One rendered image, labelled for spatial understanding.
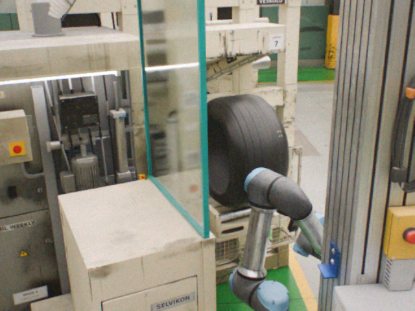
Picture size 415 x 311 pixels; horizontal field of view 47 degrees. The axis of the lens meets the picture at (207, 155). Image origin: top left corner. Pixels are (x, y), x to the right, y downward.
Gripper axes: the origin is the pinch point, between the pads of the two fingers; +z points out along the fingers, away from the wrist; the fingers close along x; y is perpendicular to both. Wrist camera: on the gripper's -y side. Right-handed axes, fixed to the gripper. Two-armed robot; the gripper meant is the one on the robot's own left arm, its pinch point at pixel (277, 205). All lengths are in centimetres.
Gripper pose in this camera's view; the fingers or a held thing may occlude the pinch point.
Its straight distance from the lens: 231.9
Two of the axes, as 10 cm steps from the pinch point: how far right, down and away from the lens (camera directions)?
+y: -0.7, -9.7, -2.4
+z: -4.1, -1.9, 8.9
